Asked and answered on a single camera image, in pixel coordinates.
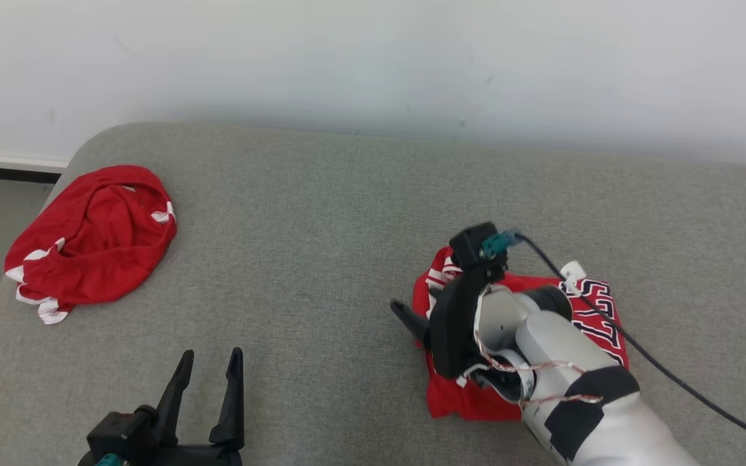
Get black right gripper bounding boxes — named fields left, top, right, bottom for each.
left=390, top=262, right=510, bottom=381

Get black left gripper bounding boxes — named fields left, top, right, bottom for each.
left=124, top=348, right=245, bottom=466

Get red jersey with white trim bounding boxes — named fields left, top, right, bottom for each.
left=411, top=246, right=629, bottom=423

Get red shorts with white stripes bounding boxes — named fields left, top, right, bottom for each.
left=4, top=165, right=177, bottom=325

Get grey fabric sofa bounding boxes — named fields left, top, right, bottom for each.
left=0, top=122, right=746, bottom=466

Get teal right camera cable connector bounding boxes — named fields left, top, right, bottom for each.
left=480, top=231, right=524, bottom=260

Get thin red and white wires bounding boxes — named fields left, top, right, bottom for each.
left=473, top=291, right=607, bottom=408

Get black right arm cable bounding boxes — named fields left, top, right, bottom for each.
left=515, top=234, right=746, bottom=450

